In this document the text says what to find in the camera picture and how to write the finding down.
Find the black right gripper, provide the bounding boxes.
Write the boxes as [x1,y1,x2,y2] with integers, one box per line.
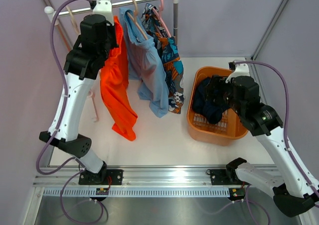
[202,75,245,116]

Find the navy blue shorts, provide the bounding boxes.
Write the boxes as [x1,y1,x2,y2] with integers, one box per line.
[192,77,229,124]

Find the beige hanger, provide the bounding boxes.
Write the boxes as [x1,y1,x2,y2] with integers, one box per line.
[65,6,80,35]
[126,0,148,40]

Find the light blue shorts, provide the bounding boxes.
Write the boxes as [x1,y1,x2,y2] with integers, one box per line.
[119,7,169,118]

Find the pink hanger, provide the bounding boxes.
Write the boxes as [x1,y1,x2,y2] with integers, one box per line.
[152,0,171,38]
[55,20,73,51]

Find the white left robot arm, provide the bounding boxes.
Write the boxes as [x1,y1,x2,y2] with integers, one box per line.
[39,14,118,185]

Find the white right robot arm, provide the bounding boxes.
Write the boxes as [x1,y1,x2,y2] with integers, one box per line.
[205,76,319,218]

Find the patterned blue orange shorts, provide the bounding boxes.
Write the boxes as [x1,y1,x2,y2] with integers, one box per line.
[141,3,184,114]

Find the orange plastic basket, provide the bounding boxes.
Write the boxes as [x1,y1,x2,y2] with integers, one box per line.
[186,66,248,146]

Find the white clothes rack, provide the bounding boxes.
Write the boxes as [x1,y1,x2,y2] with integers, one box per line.
[44,0,181,122]

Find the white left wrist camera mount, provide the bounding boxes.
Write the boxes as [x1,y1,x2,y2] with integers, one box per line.
[93,0,114,25]

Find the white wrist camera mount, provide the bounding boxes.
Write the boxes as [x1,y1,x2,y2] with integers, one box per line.
[226,61,250,83]
[93,0,114,25]

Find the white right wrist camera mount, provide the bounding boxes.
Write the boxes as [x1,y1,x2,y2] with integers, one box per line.
[226,61,250,83]

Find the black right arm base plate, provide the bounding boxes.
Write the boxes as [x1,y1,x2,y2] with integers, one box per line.
[206,169,243,185]

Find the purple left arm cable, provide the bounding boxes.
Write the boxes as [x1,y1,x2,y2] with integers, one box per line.
[35,0,109,224]

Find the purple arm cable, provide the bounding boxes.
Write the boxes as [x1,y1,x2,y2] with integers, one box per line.
[35,0,109,224]
[199,60,319,225]

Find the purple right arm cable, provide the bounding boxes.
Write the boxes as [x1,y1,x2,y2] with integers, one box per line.
[199,60,319,225]

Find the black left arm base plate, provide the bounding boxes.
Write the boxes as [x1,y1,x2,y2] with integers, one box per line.
[78,169,124,185]

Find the aluminium mounting rail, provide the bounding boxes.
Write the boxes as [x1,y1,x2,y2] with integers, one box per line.
[32,166,282,188]

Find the white slotted cable duct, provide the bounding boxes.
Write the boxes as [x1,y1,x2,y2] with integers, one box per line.
[42,187,230,197]

